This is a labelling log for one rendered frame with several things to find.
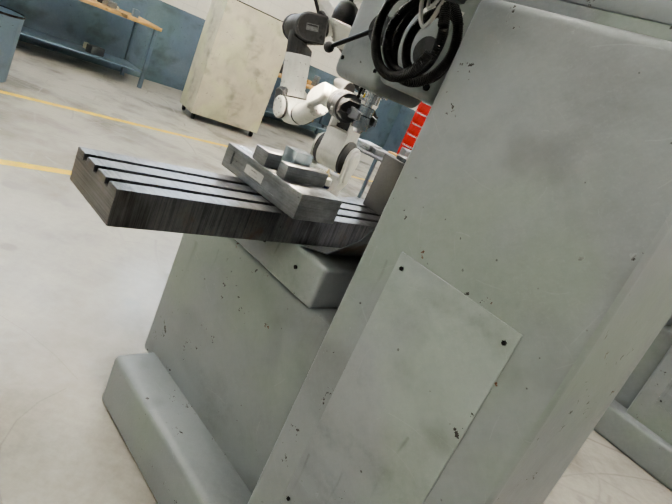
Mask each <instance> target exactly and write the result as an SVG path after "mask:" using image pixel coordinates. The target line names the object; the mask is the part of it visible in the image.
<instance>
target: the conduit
mask: <svg viewBox="0 0 672 504"><path fill-rule="evenodd" d="M398 1H399V0H385V2H384V4H383V6H382V8H381V10H380V12H379V14H378V16H377V18H376V20H375V22H374V23H375V24H374V26H373V30H372V37H371V54H372V55H371V56H372V60H373V63H374V67H375V68H376V70H377V72H378V74H379V75H380V76H381V77H383V78H384V79H385V80H387V81H390V82H398V83H400V84H401V85H403V86H407V87H414V88H415V87H421V86H425V85H427V84H431V83H434V82H436V81H437V80H439V79H440V78H441V77H443V76H444V74H446V72H447V71H448V70H449V68H450V66H451V64H452V61H453V59H454V57H455V55H456V53H457V51H458V48H459V46H460V44H461V41H462V40H461V39H462V37H463V36H462V35H463V25H464V23H463V18H462V17H463V16H462V12H461V10H460V8H459V7H460V5H458V4H456V3H452V2H448V1H446V2H444V3H443V5H441V8H440V12H439V14H438V15H437V17H436V18H438V19H439V20H438V24H437V25H438V27H439V29H438V34H437V38H436V40H435V41H436V42H434V43H435V44H434V46H433V47H432V49H431V51H430V52H429V51H428V50H425V51H424V53H422V55H421V56H419V58H418V59H417V61H415V62H414V63H413V64H412V62H411V58H410V57H411V55H410V54H411V46H412V43H413V41H414V38H415V36H416V35H417V34H416V33H418V32H419V30H420V29H421V27H420V25H419V20H418V19H417V20H415V22H414V24H412V26H411V27H410V29H409V31H408V33H407V35H406V37H405V39H404V41H403V42H404V43H403V45H402V46H403V47H402V51H401V52H402V53H401V54H402V55H401V58H402V59H401V60H402V64H403V65H402V66H403V68H402V67H400V66H399V65H398V49H399V45H400V42H401V39H402V37H403V34H404V32H405V30H406V29H407V27H408V26H409V24H410V22H411V21H412V20H413V18H414V17H415V15H417V14H418V13H419V3H420V0H408V1H406V2H405V4H403V5H402V6H401V7H400V9H399V10H397V12H396V13H395V14H394V15H393V17H392V19H391V21H390V22H389V24H388V26H387V28H386V30H385V33H384V37H383V41H382V42H383V43H382V55H383V59H384V62H385V64H386V65H385V64H384V62H383V59H382V56H381V50H380V49H381V48H380V47H381V46H380V44H381V43H380V42H381V35H382V34H381V33H382V29H383V26H384V22H385V20H386V19H387V18H386V17H387V16H388V14H389V12H390V11H391V9H392V8H393V6H394V5H395V4H396V3H397V2H398ZM440 2H441V0H440V1H439V2H438V3H437V5H436V8H437V7H438V5H439V4H440ZM436 8H434V9H431V10H429V11H427V12H425V13H423V23H424V24H425V23H426V22H427V21H428V20H429V19H430V17H431V16H432V14H433V13H434V11H435V10H436ZM436 18H435V19H436ZM450 20H451V22H452V24H453V33H452V34H453V35H452V39H451V43H450V46H449V48H448V49H449V50H448V51H447V53H446V55H445V57H444V58H443V60H442V61H441V63H439V64H438V65H437V67H436V68H434V69H433V70H432V71H430V72H429V73H427V74H425V75H424V73H425V72H426V71H428V70H429V69H430V68H431V66H433V64H434V63H435V61H437V59H438V57H439V55H440V53H441V51H442V49H443V47H444V45H445V42H446V40H447V39H446V38H447V36H448V33H449V32H448V31H449V25H450ZM386 66H387V67H386Z"/></svg>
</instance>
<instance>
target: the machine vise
mask: <svg viewBox="0 0 672 504"><path fill-rule="evenodd" d="M254 151H255V148H251V147H247V146H243V145H239V144H235V143H231V142H230V143H229V144H228V147H227V149H226V152H225V155H224V158H223V161H222V165H223V166H224V167H225V168H227V169H228V170H229V171H230V172H232V173H233V174H234V175H236V176H237V177H238V178H240V179H241V180H242V181H244V182H245V183H246V184H247V185H249V186H250V187H251V188H253V189H254V190H255V191H257V192H258V193H259V194H261V195H262V196H263V197H265V198H266V199H267V200H268V201H270V202H271V203H272V204H274V205H275V206H276V207H278V208H279V209H280V210H282V211H283V212H284V213H285V214H287V215H288V216H289V217H291V218H292V219H296V220H304V221H312V222H320V223H328V224H333V223H334V220H335V218H336V216H337V213H338V211H339V209H340V207H341V204H342V200H340V199H339V198H337V197H336V196H334V195H333V194H331V193H330V192H328V191H327V190H325V189H324V188H322V187H324V185H325V183H326V180H327V178H328V174H327V173H326V172H324V171H323V170H320V169H316V168H312V167H307V166H303V165H299V164H295V163H290V162H286V161H281V162H280V165H279V167H278V169H275V168H270V167H265V166H263V165H262V164H260V163H259V162H257V161H256V160H255V159H253V158H252V156H253V154H254Z"/></svg>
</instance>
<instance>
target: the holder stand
mask: <svg viewBox="0 0 672 504"><path fill-rule="evenodd" d="M407 159H408V157H405V156H403V155H400V154H397V157H395V156H392V155H389V154H385V155H384V157H383V160H382V162H381V164H380V166H379V168H378V171H377V173H376V175H375V177H374V180H373V182H372V184H371V186H370V189H369V191H368V193H367V195H366V197H365V200H364V202H363V204H364V205H365V206H367V207H368V208H369V209H371V210H372V211H374V212H375V213H376V214H378V215H379V216H381V215H382V212H383V210H384V208H385V206H386V204H387V202H388V200H389V197H390V195H391V193H392V191H393V189H394V187H395V184H396V182H397V180H398V178H399V176H400V174H401V171H402V169H403V167H404V165H405V163H406V161H407Z"/></svg>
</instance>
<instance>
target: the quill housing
mask: <svg viewBox="0 0 672 504"><path fill-rule="evenodd" d="M406 1H408V0H399V1H398V2H397V3H396V4H395V5H394V6H393V8H392V9H391V11H390V12H389V14H388V16H389V17H391V18H392V17H393V15H394V14H395V13H396V12H397V10H399V9H400V7H401V6H402V5H403V4H405V2H406ZM384 2H385V0H362V3H361V5H360V8H359V10H358V13H357V15H356V18H355V20H354V23H353V25H352V28H351V30H350V33H349V35H348V37H350V36H353V35H356V34H358V33H361V32H364V31H366V30H368V29H369V25H370V23H371V21H372V20H373V19H374V18H375V17H376V16H377V15H378V14H379V12H380V10H381V8H382V6H383V4H384ZM371 55H372V54H371V40H370V39H369V36H368V35H367V36H365V37H362V38H359V39H356V40H354V41H351V42H348V43H345V45H344V48H343V50H342V53H341V55H340V58H339V60H338V63H337V66H336V71H337V74H338V75H339V76H340V77H341V78H343V79H345V80H347V81H349V82H351V83H353V84H356V85H358V86H360V87H362V88H364V89H367V90H369V91H371V92H373V93H375V94H378V95H380V96H382V97H385V98H387V99H389V100H392V101H394V102H396V103H399V104H401V105H403V106H405V107H408V108H414V107H416V106H418V105H419V104H420V102H421V101H420V100H418V99H416V98H414V97H412V96H409V95H407V94H405V93H403V92H401V91H399V90H396V89H394V88H392V87H390V86H388V85H385V84H384V83H383V82H382V81H381V76H380V75H379V74H378V72H377V70H376V68H375V67H374V63H373V60H372V56H371Z"/></svg>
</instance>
